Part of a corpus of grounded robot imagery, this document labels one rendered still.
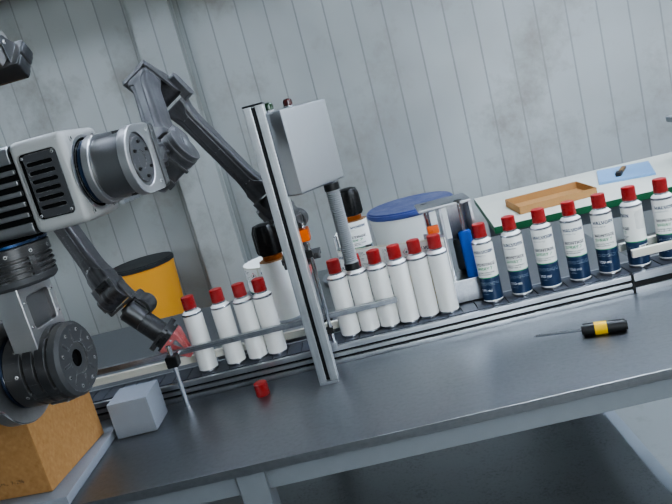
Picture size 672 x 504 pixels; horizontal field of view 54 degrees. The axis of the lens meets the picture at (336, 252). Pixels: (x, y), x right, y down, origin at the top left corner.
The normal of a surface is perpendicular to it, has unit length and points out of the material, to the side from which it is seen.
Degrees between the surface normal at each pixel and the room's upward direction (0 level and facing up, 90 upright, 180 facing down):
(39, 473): 90
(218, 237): 90
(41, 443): 90
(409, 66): 90
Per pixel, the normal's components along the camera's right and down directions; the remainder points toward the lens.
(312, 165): 0.79, -0.07
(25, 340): -0.08, 0.24
